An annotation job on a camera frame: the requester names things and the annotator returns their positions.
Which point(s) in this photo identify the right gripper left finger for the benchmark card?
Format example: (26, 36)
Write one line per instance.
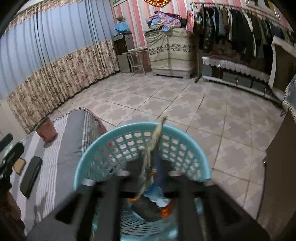
(72, 219)

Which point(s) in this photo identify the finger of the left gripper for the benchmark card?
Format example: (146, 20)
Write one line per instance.
(5, 141)
(10, 159)

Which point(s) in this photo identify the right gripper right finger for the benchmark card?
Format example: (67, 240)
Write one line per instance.
(207, 212)

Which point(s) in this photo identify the black ribbed cup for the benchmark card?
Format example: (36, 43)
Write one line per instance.
(146, 209)

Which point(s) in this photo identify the white printed paper pack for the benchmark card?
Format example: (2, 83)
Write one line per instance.
(155, 194)

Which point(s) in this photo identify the printed snack packet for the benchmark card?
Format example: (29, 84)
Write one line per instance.
(150, 159)

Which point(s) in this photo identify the brown phone case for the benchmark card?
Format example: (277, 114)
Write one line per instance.
(19, 165)

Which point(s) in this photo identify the black glasses case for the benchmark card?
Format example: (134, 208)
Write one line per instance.
(30, 176)

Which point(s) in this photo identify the pink mug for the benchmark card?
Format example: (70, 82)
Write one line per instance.
(46, 130)

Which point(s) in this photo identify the grey striped tablecloth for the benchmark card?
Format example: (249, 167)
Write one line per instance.
(76, 130)

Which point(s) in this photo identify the teal plastic basket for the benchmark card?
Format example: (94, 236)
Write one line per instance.
(123, 148)

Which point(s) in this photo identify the blue floral curtain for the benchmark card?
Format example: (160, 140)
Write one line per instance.
(51, 51)

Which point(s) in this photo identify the blue lace covered furniture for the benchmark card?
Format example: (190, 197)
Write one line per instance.
(289, 102)

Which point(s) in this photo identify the low tv bench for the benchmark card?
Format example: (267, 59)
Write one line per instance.
(238, 76)

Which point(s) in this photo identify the water dispenser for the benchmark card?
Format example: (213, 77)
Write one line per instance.
(122, 43)

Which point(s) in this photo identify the small folding table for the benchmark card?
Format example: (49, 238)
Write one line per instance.
(139, 60)

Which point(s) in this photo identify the covered storage cabinet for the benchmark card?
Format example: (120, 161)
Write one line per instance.
(172, 53)

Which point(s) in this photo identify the clothes rack with clothes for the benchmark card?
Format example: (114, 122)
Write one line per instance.
(241, 35)

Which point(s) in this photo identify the pile of clothes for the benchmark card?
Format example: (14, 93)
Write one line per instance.
(165, 21)

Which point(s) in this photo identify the red heart wall decoration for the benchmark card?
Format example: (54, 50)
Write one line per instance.
(158, 3)

